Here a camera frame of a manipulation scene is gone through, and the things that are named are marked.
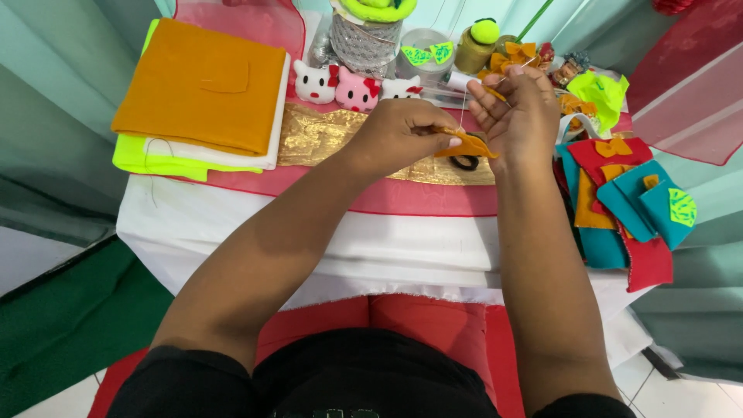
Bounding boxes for folded neon yellow felt sheet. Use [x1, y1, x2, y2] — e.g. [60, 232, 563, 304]
[112, 19, 265, 182]

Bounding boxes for person's left hand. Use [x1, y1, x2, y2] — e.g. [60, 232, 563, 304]
[347, 98, 464, 178]

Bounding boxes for person's black shorts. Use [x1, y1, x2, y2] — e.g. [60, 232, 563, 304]
[106, 328, 638, 418]

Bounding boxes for small white cat plush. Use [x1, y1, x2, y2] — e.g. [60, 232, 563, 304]
[380, 75, 424, 101]

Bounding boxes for pink organza table runner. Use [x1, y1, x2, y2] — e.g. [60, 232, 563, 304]
[165, 0, 635, 218]

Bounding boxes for white thread spool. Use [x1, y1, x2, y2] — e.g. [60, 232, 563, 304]
[445, 70, 484, 94]

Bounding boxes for neon yellow felt scrap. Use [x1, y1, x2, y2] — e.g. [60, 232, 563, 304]
[565, 69, 630, 132]

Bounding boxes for gold shiny fabric strip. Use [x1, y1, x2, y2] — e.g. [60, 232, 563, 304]
[277, 103, 496, 187]

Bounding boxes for teal curtain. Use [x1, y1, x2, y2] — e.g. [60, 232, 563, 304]
[0, 0, 175, 250]

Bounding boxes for red stool seat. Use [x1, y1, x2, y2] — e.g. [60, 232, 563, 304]
[87, 293, 526, 418]

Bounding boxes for white tablecloth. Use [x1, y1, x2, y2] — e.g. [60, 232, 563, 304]
[116, 174, 656, 369]

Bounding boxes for small colourful figurine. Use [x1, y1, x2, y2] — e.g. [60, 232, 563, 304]
[548, 50, 591, 89]

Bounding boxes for neon yellow felt ring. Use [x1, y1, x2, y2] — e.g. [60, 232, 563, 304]
[339, 0, 418, 24]

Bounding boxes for orange felt scraps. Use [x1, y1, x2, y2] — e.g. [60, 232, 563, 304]
[558, 93, 599, 131]

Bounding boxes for large teal felt piece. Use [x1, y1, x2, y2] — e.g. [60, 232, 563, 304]
[554, 142, 631, 271]

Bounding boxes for green felt leaf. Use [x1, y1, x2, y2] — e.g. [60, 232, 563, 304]
[401, 46, 434, 67]
[429, 41, 455, 65]
[668, 187, 698, 229]

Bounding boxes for folded white felt sheet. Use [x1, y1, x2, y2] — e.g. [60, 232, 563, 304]
[144, 52, 291, 171]

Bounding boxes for folded mustard felt sheet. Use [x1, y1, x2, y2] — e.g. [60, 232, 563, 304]
[110, 17, 288, 158]

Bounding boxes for needle with white thread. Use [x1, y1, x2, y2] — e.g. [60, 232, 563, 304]
[459, 57, 539, 133]

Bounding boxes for white cat plush red bow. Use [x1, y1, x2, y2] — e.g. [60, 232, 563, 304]
[291, 59, 341, 106]

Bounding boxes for gold thread spool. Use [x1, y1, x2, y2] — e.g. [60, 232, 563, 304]
[454, 26, 495, 75]

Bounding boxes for silver mesh ribbon spool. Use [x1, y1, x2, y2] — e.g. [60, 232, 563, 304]
[329, 10, 405, 80]

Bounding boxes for orange felt bow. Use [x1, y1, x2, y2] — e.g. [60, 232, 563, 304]
[594, 137, 634, 159]

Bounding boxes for green stick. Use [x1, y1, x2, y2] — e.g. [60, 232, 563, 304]
[515, 0, 556, 45]

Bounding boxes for long red felt piece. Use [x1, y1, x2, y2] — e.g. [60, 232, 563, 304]
[614, 219, 675, 293]

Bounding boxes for orange felt piece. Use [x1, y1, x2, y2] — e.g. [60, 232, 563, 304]
[432, 127, 499, 159]

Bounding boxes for white ribbon strap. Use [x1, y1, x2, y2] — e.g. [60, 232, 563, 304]
[556, 113, 603, 147]

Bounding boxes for mustard felt rectangle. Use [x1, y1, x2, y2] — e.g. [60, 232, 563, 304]
[574, 167, 621, 231]

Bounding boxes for pink cat plush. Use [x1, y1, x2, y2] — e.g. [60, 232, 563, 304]
[334, 64, 382, 114]

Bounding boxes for silver bauble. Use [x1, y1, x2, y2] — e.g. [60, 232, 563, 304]
[307, 28, 336, 69]

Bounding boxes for neon yellow pompom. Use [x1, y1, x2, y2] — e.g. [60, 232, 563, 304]
[469, 18, 500, 46]

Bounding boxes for teal felt pocket piece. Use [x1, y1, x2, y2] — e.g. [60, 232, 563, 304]
[596, 159, 698, 252]

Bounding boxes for red organza curtain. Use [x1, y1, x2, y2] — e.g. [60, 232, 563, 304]
[626, 0, 743, 167]

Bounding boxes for orange felt bows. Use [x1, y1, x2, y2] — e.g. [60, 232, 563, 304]
[477, 41, 542, 81]

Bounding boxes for person's right hand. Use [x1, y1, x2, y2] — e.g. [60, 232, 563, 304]
[467, 63, 562, 175]

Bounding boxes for clear plastic round container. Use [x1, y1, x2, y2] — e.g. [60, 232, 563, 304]
[396, 27, 457, 83]

